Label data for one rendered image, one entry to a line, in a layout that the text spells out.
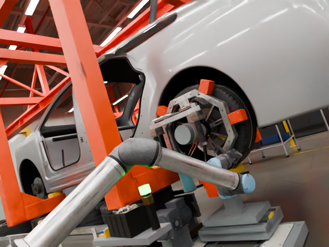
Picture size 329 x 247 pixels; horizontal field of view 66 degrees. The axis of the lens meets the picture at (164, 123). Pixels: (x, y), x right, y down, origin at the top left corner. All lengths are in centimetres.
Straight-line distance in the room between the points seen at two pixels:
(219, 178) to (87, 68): 119
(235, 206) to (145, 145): 106
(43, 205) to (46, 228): 253
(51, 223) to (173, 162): 51
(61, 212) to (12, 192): 244
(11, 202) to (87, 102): 195
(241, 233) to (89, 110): 129
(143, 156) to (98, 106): 86
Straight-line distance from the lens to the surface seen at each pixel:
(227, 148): 167
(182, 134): 164
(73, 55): 197
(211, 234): 196
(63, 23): 209
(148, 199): 122
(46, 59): 431
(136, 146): 105
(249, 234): 182
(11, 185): 350
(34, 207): 356
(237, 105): 171
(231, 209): 196
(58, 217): 107
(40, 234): 107
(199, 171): 115
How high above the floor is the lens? 77
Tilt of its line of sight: 6 degrees up
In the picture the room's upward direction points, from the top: 18 degrees counter-clockwise
